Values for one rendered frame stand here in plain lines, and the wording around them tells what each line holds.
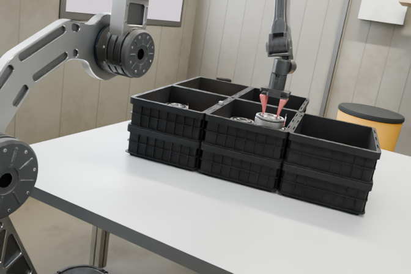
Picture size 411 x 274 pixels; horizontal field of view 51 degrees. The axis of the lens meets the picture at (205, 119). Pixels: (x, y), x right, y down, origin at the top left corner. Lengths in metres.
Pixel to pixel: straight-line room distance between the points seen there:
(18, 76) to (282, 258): 0.79
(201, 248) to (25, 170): 0.47
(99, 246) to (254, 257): 1.12
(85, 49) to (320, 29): 3.20
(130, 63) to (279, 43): 0.54
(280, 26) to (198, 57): 3.20
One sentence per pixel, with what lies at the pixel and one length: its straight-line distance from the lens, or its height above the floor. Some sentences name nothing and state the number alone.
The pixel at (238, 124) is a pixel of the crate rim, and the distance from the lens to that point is 1.51.
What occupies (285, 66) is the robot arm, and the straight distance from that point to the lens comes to 1.53.
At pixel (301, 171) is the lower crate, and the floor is 0.81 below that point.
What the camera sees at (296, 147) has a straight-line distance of 1.50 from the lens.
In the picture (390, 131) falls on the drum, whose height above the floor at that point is 0.66.
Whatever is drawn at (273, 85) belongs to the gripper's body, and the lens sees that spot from 1.53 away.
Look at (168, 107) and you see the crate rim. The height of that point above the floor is 0.92.
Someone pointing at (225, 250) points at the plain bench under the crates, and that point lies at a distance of 1.17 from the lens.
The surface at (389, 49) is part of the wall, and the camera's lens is 4.14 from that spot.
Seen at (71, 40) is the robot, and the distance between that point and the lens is 1.23.
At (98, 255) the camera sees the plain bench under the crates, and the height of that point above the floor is 0.11.
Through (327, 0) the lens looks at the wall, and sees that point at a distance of 4.24.
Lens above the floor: 1.29
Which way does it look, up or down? 14 degrees down
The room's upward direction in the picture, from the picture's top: 9 degrees clockwise
